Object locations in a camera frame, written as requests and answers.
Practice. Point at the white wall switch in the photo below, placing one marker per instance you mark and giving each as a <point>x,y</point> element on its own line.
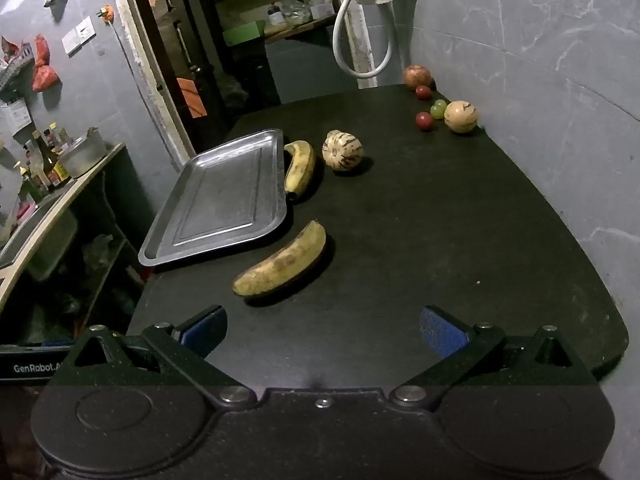
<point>79,36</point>

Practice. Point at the metal pot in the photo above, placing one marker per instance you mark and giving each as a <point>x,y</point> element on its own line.
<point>85,157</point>

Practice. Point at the yellow banana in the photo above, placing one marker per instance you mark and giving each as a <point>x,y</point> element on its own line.
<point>302,165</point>

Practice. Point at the hanging colourful packets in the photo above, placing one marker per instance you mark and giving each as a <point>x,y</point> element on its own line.
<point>15,67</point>

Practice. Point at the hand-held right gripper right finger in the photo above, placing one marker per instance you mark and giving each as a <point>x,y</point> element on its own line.
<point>442,332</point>

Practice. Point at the red cherry tomato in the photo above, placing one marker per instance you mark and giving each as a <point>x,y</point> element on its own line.
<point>423,92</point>
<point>424,121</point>

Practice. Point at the white paper note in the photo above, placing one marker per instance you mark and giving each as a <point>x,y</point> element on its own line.
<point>15,117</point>

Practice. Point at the row of sauce bottles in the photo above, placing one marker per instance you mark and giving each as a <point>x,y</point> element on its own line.
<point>47,165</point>

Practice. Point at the orange plug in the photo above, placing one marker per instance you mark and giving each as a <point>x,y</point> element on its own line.
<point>106,14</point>

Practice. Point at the beige kitchen counter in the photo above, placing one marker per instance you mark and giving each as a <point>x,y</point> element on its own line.
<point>65,194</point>

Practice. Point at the small white box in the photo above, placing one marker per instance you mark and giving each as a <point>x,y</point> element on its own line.
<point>322,10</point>

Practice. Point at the orange box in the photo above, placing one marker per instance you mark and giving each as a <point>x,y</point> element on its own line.
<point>192,97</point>

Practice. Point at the green box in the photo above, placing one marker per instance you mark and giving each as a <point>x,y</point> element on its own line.
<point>244,34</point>

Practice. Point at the green grape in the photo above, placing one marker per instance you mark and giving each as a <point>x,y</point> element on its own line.
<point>437,112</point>
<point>442,105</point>

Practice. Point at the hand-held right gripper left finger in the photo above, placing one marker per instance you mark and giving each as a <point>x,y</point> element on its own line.
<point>202,332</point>

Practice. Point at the white door frame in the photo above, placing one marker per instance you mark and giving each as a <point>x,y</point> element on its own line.
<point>145,60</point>

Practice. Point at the metal tray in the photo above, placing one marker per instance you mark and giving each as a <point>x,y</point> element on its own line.
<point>220,195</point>

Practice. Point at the steel sink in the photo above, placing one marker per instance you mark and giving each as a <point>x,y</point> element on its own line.
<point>50,245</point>

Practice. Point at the brown spotted banana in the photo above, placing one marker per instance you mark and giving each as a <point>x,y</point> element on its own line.
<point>280,265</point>

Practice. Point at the striped pepino melon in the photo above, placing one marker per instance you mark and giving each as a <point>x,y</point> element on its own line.
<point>341,151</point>

